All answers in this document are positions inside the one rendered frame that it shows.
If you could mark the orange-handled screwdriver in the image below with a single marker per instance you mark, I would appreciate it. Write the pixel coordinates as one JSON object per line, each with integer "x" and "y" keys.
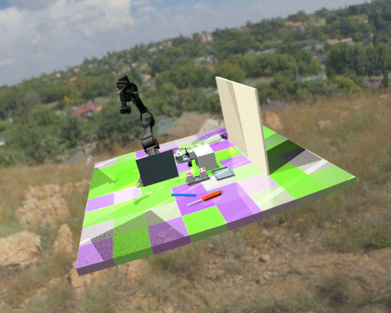
{"x": 205, "y": 198}

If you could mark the beige flat panel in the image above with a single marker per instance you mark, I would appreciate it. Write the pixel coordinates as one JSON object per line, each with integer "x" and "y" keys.
{"x": 243, "y": 122}

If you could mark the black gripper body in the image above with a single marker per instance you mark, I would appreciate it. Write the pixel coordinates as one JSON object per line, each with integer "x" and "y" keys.
{"x": 125, "y": 97}

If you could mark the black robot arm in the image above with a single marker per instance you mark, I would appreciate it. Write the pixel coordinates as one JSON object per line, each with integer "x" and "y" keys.
{"x": 147, "y": 140}

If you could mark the white rectangular block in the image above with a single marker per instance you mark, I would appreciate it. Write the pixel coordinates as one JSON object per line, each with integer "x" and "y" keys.
{"x": 205, "y": 157}

